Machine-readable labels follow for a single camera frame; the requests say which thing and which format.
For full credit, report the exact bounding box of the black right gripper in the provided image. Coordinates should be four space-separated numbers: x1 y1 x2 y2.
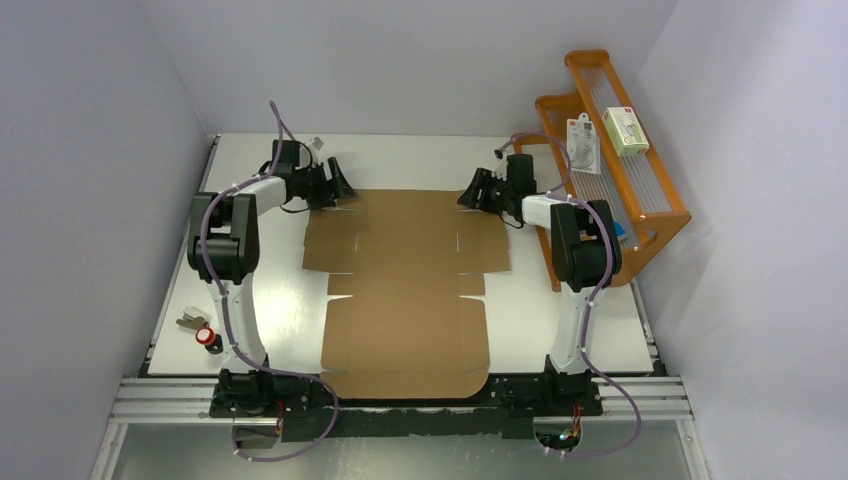
457 168 513 215

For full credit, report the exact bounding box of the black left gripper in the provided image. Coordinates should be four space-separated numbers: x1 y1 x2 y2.
294 157 358 210

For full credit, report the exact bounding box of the orange wooden tiered rack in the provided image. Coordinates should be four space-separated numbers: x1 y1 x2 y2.
514 50 691 287

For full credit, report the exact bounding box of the brown cardboard box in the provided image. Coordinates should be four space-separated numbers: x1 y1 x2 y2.
302 190 511 400

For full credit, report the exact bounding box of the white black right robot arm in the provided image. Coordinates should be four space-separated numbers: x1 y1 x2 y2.
457 150 622 381

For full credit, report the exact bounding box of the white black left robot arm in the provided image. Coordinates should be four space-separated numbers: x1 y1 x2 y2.
186 138 357 417

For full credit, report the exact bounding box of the white green product box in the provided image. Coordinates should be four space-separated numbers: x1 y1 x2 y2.
602 106 650 157

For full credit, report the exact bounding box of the blue small object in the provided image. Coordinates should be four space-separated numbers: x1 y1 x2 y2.
614 221 628 241

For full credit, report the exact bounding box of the grey white clip tool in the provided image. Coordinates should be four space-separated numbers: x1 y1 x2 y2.
175 306 209 331

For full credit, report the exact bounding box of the red emergency stop button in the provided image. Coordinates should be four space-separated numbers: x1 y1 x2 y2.
194 326 224 355

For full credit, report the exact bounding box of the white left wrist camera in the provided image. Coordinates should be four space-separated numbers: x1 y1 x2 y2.
308 137 324 151

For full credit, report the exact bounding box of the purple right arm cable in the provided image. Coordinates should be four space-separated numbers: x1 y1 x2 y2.
493 131 644 460

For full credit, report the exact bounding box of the clear packaged cable bag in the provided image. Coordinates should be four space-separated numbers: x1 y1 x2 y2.
566 112 601 175

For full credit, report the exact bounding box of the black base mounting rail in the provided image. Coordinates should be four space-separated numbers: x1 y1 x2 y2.
208 369 602 442

